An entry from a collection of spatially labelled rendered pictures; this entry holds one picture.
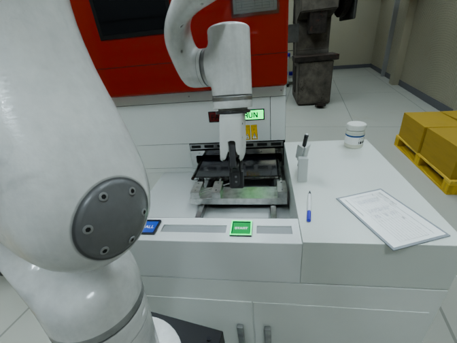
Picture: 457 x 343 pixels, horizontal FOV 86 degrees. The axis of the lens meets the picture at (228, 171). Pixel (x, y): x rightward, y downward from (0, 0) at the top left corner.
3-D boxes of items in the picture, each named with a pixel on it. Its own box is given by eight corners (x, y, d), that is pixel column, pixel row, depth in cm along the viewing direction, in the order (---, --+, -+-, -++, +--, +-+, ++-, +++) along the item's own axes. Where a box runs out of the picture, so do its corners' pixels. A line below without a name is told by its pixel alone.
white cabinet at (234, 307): (189, 278, 168) (163, 173, 129) (339, 285, 153) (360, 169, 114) (152, 399, 112) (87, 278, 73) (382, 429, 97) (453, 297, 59)
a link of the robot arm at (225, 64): (201, 97, 50) (244, 94, 47) (194, 24, 47) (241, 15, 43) (218, 96, 58) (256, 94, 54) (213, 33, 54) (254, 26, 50)
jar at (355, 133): (341, 142, 106) (344, 121, 102) (359, 141, 105) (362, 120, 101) (346, 149, 100) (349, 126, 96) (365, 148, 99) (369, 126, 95)
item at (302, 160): (294, 173, 87) (296, 137, 81) (305, 173, 86) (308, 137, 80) (296, 182, 82) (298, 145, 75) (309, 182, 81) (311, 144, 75)
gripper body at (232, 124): (219, 106, 58) (222, 152, 61) (210, 108, 48) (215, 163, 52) (251, 104, 57) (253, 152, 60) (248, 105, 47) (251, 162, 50)
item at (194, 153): (194, 167, 125) (190, 150, 121) (282, 165, 119) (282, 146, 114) (192, 168, 124) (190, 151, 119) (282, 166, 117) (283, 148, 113)
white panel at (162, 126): (130, 171, 134) (106, 95, 115) (284, 167, 122) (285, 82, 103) (128, 173, 131) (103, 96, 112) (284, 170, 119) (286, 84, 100)
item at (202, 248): (124, 250, 82) (111, 216, 75) (296, 255, 73) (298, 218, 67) (109, 273, 74) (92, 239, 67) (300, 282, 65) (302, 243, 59)
